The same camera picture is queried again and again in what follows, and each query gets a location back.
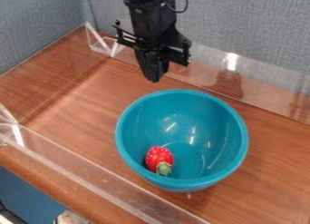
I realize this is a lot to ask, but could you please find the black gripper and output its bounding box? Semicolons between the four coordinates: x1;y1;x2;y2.
113;0;191;83

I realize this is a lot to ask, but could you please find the blue plastic bowl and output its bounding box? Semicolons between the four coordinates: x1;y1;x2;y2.
115;89;250;192

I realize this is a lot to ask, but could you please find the red toy strawberry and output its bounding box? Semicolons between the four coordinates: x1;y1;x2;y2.
145;146;175;176

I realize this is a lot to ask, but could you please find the clear acrylic back barrier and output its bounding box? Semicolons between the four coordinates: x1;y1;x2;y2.
113;31;310;126

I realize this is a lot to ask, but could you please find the clear acrylic barrier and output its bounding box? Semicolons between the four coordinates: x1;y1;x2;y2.
113;31;310;126
0;126;211;224

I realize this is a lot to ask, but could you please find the clear acrylic front barrier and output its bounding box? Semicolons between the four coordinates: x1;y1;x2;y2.
0;126;211;224

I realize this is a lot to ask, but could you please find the clear acrylic corner bracket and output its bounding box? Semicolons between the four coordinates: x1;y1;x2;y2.
84;22;124;57

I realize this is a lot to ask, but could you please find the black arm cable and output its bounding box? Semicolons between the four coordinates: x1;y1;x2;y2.
161;0;189;15

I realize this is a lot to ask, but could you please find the clear acrylic left bracket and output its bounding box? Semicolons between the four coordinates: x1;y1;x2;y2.
0;103;24;147

